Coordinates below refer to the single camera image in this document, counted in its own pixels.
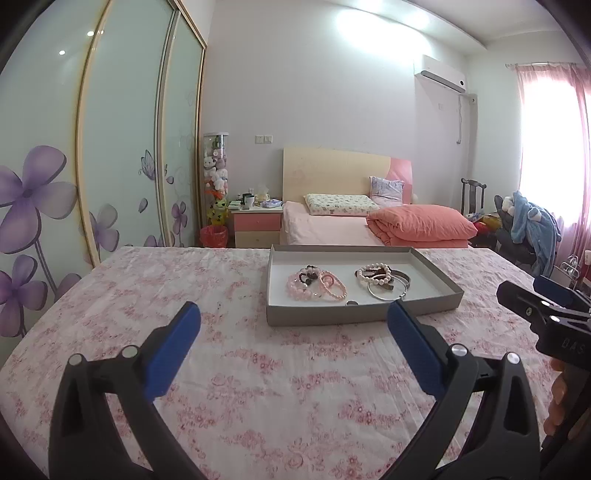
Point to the black wooden chair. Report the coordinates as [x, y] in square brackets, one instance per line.
[473, 196]

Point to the cream floral pillow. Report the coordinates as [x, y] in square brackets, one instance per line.
[339, 204]

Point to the red waste bin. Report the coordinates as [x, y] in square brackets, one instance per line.
[213, 237]

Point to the dark office chair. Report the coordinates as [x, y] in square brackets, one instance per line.
[505, 230]

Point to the beige and pink headboard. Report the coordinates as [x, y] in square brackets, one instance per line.
[332, 170]

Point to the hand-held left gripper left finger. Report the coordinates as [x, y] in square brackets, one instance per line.
[173, 350]

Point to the white air conditioner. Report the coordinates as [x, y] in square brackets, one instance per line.
[441, 74]

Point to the white wall switch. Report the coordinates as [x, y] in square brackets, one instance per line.
[263, 138]

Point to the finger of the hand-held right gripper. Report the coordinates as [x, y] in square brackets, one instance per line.
[526, 302]
[563, 295]

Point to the thin silver bangle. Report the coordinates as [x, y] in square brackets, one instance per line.
[383, 298]

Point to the orange folded duvet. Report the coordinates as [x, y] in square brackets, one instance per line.
[420, 224]

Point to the wide grey metal cuff bangle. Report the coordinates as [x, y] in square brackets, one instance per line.
[400, 278]

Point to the pink and beige nightstand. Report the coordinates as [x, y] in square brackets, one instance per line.
[256, 226]

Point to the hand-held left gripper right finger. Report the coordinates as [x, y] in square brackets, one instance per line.
[415, 350]

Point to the grey cardboard tray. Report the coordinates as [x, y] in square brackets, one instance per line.
[429, 284]

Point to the bed with pink sheet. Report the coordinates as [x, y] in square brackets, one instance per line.
[323, 230]

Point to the person's right hand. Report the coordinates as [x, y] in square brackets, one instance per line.
[558, 401]

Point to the floral sliding door wardrobe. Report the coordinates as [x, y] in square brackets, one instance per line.
[115, 115]

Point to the colourful toys pile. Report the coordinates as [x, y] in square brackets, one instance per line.
[487, 225]

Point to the mug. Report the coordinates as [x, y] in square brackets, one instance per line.
[249, 200]

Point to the clear plush toy tube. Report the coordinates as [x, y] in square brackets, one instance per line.
[216, 175]

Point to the blue plush garment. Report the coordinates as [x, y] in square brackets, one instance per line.
[535, 226]

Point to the pink curtain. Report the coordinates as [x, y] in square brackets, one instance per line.
[577, 138]

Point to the purple patterned pillow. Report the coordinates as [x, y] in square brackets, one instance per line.
[387, 190]

